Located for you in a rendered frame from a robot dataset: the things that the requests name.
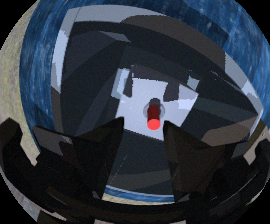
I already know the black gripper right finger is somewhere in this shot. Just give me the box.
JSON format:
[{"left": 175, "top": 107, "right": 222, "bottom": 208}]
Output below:
[{"left": 163, "top": 120, "right": 249, "bottom": 202}]

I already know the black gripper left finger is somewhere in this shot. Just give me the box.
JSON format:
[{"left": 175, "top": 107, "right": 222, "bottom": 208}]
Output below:
[{"left": 33, "top": 116, "right": 124, "bottom": 200}]

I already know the red peg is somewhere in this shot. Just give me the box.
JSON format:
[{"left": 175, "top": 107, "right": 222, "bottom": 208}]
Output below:
[{"left": 147, "top": 105, "right": 160, "bottom": 129}]

